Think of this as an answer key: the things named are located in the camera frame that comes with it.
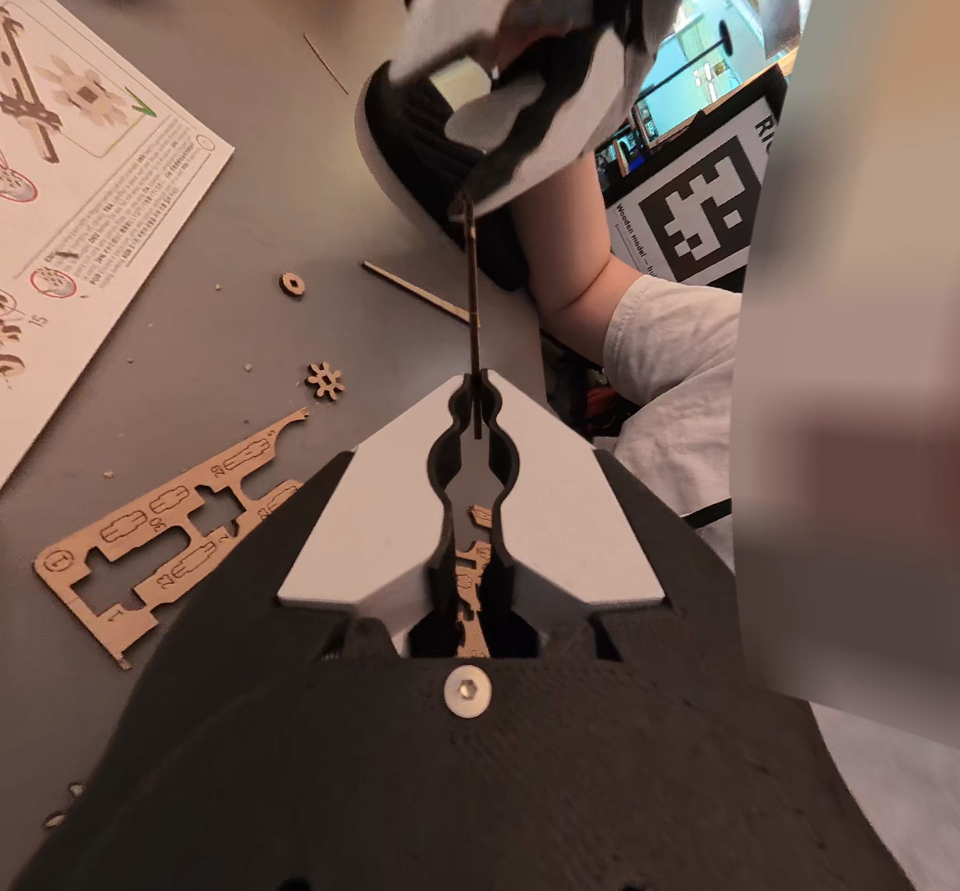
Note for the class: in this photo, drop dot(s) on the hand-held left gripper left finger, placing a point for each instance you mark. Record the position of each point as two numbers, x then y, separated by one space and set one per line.
360 523

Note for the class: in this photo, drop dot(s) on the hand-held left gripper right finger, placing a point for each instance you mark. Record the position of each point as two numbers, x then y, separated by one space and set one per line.
585 531

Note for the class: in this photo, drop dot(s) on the wooden parts sheet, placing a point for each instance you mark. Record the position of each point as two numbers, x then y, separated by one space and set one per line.
474 306

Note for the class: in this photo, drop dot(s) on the black metal stand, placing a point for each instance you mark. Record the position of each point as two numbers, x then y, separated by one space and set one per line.
724 36

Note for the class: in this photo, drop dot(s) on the wooden gear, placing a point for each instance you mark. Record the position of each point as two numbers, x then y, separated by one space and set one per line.
334 390

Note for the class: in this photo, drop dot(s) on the black framed tag sign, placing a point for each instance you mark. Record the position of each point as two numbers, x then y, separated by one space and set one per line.
705 208

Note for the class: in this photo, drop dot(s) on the wooden toothpick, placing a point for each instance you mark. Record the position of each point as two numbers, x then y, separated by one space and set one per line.
326 64

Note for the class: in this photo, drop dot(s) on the thin wooden stick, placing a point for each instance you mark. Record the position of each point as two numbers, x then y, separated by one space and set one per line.
420 292

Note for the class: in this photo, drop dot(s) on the small wooden washer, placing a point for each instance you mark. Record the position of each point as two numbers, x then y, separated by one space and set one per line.
286 291

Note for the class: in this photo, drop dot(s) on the instruction booklet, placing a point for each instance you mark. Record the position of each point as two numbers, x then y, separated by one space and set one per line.
90 193

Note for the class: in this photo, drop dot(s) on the wooden strip frame part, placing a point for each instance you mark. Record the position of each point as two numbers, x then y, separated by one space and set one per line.
56 561

